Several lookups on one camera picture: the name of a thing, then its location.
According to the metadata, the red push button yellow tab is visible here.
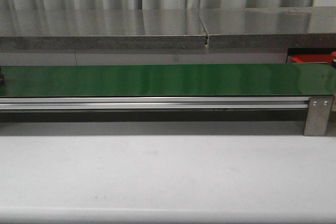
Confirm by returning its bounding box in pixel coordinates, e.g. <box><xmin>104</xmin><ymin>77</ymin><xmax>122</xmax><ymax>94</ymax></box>
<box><xmin>0</xmin><ymin>68</ymin><xmax>5</xmax><ymax>85</ymax></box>

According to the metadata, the green conveyor belt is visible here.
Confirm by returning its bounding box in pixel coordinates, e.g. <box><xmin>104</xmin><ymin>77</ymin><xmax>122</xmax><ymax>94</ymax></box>
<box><xmin>1</xmin><ymin>63</ymin><xmax>335</xmax><ymax>98</ymax></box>

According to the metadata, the right steel counter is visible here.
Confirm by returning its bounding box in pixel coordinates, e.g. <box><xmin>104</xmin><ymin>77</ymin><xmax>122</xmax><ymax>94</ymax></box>
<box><xmin>199</xmin><ymin>6</ymin><xmax>335</xmax><ymax>49</ymax></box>

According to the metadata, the steel counter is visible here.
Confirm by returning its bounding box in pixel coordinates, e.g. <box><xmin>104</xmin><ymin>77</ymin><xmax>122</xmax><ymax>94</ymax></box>
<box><xmin>199</xmin><ymin>6</ymin><xmax>335</xmax><ymax>49</ymax></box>
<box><xmin>1</xmin><ymin>9</ymin><xmax>207</xmax><ymax>50</ymax></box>

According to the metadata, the red plastic tray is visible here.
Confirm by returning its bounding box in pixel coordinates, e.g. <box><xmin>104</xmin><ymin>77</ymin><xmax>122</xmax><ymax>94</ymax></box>
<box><xmin>290</xmin><ymin>54</ymin><xmax>333</xmax><ymax>64</ymax></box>

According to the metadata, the left steel counter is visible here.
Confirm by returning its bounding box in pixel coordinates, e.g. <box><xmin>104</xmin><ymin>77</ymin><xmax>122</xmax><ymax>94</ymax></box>
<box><xmin>1</xmin><ymin>9</ymin><xmax>207</xmax><ymax>50</ymax></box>

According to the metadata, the aluminium conveyor side rail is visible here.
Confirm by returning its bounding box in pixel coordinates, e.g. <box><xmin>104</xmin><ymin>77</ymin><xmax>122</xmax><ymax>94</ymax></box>
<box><xmin>1</xmin><ymin>97</ymin><xmax>310</xmax><ymax>110</ymax></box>

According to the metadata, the steel conveyor support bracket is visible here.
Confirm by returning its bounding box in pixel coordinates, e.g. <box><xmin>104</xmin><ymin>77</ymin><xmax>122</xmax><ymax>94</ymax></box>
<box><xmin>303</xmin><ymin>97</ymin><xmax>333</xmax><ymax>136</ymax></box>

